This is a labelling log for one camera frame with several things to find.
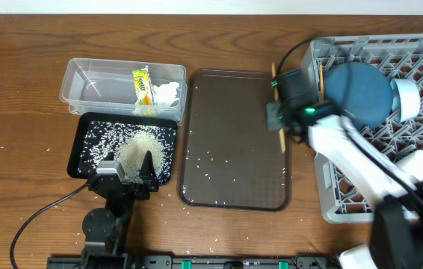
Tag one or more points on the clear plastic waste bin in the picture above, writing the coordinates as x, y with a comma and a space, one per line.
107, 86

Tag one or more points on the dark blue bowl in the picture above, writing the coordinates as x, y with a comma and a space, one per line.
362, 90

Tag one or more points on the black food waste tray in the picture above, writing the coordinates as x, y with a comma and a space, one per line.
84, 122

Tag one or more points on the pale pink cup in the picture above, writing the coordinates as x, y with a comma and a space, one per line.
413, 165

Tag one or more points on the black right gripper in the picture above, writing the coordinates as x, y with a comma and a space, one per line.
285, 125

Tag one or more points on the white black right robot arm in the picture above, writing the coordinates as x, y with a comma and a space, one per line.
395, 195

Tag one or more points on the wooden chopstick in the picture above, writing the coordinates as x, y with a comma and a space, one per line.
321, 77
276, 99

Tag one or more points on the light blue small bowl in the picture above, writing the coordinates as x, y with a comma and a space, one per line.
406, 99

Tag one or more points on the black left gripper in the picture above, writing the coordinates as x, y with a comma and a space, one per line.
150, 181

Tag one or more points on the yellow pandan cake wrapper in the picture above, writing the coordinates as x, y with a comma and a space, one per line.
143, 87

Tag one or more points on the pile of rice grains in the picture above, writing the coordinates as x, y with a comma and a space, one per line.
128, 144

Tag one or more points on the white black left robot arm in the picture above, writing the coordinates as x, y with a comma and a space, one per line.
106, 228

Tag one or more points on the white tissue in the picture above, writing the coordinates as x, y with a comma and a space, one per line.
165, 95

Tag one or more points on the brown serving tray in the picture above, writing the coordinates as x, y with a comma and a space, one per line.
231, 160

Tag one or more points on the grey dishwasher rack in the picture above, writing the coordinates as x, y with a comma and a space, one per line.
396, 56

